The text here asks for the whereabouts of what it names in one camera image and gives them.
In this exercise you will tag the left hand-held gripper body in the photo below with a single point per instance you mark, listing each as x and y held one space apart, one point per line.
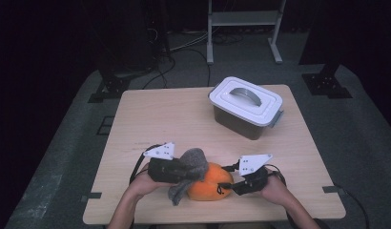
163 152

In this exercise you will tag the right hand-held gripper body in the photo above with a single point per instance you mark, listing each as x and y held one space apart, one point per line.
252 163

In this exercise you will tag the orange plush toy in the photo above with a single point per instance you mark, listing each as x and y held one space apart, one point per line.
212 184

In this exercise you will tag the grey knitted cloth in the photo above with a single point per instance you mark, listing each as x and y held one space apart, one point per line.
193 162

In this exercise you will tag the brown transparent storage box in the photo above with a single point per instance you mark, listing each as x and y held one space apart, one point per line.
235 125

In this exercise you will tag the person's right hand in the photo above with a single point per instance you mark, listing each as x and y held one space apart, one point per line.
277 191

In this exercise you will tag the person's left hand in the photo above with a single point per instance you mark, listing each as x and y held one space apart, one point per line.
142 186

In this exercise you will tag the black tape square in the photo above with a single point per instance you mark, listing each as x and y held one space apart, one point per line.
105 125

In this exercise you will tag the black tape strip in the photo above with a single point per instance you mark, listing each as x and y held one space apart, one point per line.
332 189
93 195

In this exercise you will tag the black stand base with braces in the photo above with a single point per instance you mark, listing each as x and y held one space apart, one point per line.
114 86

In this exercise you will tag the white metal stand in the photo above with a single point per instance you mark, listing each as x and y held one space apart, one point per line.
241 17

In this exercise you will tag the black stand base with post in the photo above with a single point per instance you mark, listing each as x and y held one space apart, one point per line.
325 84

